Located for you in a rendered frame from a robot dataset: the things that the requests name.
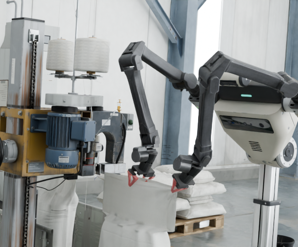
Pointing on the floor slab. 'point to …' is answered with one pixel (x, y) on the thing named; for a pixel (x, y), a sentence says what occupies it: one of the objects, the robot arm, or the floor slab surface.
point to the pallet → (182, 223)
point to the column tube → (18, 44)
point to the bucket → (285, 241)
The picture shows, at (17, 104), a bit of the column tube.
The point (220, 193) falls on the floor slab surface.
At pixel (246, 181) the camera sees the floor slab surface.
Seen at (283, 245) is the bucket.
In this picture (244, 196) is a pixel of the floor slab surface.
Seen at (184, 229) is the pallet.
